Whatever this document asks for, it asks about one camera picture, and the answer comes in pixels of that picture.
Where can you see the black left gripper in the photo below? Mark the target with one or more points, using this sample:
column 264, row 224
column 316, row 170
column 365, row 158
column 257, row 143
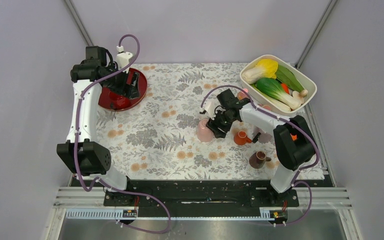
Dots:
column 124, row 89

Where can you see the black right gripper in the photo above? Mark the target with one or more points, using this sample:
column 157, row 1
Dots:
column 214, row 124

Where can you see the light pink mug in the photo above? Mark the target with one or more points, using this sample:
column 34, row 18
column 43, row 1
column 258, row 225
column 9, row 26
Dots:
column 203, row 133

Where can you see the red mug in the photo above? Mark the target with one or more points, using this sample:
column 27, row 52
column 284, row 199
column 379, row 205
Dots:
column 118, row 102

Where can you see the small orange mug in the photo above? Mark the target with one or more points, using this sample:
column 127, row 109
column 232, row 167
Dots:
column 241, row 138

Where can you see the brown mug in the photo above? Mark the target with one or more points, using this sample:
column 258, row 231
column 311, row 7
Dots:
column 258, row 159

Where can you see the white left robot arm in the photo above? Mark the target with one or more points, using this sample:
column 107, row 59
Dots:
column 81, row 152

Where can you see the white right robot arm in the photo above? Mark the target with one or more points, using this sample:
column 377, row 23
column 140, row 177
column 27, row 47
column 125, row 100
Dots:
column 294, row 143

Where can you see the mauve mug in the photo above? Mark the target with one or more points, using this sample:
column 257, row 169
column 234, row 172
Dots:
column 264, row 137

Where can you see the small pink mug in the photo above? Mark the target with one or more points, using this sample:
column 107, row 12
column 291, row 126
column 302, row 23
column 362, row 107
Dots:
column 267, row 107

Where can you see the large orange mug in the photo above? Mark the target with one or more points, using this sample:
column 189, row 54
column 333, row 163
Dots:
column 294, row 137

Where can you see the red round tray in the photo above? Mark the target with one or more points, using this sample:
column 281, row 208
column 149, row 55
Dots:
column 123, row 91

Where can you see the pink-capped bottle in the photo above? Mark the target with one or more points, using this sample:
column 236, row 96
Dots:
column 243, row 94

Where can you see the floral tablecloth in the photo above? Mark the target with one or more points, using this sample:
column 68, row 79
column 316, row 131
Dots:
column 156, row 139

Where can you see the green bok choy toy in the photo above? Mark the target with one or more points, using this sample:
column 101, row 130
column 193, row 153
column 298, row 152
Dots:
column 272, row 88

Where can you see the yellow napa cabbage toy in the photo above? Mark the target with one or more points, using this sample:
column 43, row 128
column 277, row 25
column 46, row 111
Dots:
column 265, row 68

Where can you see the red chili pepper toy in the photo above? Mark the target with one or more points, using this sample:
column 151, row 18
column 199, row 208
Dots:
column 285, row 88

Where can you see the dark green leaf vegetable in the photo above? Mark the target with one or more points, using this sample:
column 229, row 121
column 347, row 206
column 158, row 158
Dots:
column 285, row 76

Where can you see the beige mushroom toy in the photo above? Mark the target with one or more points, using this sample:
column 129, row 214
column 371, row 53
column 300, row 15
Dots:
column 300, row 96

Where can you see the white vegetable bin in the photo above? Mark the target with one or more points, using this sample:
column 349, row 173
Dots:
column 303, row 79

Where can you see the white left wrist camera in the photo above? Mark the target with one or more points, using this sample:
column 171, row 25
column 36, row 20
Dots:
column 123, row 58

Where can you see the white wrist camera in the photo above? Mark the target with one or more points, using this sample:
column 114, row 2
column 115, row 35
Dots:
column 209, row 109
column 123, row 58

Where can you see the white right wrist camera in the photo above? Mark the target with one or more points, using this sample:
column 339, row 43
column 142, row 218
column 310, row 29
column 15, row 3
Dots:
column 209, row 109

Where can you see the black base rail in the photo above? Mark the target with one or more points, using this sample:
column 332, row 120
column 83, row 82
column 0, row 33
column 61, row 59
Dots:
column 201, row 198

